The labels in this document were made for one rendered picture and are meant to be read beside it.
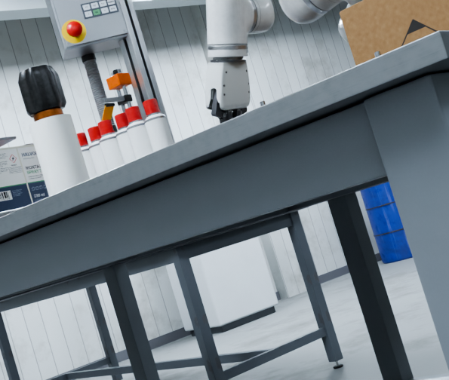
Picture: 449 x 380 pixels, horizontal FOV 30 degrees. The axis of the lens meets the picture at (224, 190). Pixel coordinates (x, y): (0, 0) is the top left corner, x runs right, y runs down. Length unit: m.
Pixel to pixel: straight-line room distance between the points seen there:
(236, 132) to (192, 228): 0.14
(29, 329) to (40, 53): 2.30
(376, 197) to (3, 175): 6.76
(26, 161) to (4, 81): 5.21
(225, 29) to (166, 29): 6.40
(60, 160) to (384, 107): 1.13
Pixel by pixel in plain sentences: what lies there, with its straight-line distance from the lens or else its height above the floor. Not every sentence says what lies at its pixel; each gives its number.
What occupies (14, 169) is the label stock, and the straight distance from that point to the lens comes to 1.92.
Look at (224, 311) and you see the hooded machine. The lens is 6.83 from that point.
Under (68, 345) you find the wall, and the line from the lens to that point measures 6.90.
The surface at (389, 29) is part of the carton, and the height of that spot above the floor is 1.04.
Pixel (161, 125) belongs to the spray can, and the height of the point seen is 1.02.
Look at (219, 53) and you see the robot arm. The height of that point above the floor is 1.10.
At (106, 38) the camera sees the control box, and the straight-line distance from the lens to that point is 2.15.
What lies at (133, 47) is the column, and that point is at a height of 1.25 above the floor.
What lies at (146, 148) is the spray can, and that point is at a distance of 1.94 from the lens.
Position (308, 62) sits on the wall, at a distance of 9.16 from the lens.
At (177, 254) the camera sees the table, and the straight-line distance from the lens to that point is 3.52.
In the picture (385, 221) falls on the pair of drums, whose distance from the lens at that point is 8.43.
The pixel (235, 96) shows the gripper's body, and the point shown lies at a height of 1.01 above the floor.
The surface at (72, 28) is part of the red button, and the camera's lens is 2.11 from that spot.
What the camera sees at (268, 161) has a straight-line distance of 0.73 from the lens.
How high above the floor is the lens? 0.74
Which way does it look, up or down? 3 degrees up
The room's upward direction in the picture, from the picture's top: 17 degrees counter-clockwise
